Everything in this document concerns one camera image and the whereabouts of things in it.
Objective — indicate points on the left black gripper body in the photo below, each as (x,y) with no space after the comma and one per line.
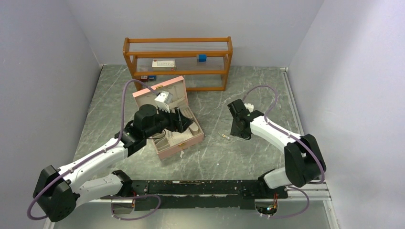
(174,125)

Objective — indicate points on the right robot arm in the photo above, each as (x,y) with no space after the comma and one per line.
(302,156)

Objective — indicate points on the beige watch pillow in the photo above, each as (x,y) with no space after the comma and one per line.
(194,128)

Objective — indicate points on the white red-print box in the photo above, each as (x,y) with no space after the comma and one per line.
(163,65)

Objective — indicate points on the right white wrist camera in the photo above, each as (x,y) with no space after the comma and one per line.
(249,107)

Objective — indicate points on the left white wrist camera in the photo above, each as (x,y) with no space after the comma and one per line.
(163,101)

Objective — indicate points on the pink jewelry box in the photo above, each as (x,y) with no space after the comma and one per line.
(177,145)

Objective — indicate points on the orange wooden shelf rack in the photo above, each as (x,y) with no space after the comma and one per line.
(139,54)

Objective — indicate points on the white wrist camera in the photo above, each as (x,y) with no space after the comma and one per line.
(163,101)
(249,107)

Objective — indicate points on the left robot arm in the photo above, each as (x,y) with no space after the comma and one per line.
(60,190)

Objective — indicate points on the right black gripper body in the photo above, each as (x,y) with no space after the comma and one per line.
(235,130)

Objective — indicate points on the blue cube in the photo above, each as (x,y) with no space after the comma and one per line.
(201,58)

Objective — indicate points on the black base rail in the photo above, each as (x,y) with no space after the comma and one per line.
(242,194)

